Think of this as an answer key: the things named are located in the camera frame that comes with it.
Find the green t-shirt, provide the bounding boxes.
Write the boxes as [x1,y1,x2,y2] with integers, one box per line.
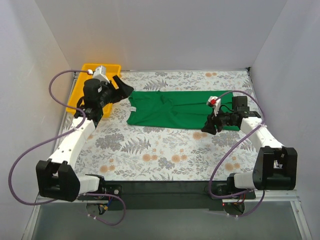
[127,90,226,130]

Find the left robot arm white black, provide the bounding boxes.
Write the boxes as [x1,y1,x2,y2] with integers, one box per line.
[35,75,134,202]

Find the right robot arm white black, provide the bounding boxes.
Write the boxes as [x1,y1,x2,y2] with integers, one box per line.
[202,96,298,199]

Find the yellow plastic bin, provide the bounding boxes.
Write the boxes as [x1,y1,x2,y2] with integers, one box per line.
[68,63,122,118]

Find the floral patterned table mat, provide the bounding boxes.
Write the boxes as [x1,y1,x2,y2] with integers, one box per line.
[74,70,258,181]

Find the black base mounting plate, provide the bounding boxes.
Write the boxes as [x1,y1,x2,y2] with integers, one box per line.
[77,180,256,211]

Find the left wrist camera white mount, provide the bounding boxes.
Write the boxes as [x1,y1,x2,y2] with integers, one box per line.
[92,65,110,84]

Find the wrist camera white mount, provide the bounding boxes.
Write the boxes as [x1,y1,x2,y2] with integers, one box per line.
[206,96,221,117]
[92,65,110,84]

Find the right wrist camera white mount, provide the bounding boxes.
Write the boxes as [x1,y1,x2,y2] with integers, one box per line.
[206,96,221,117]

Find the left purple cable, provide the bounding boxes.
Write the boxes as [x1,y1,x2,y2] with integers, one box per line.
[8,69,126,226]

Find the purple cable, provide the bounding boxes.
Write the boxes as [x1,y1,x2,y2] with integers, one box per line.
[8,69,126,226]
[208,90,266,217]

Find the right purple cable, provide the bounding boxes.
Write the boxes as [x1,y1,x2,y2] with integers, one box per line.
[208,90,266,217]

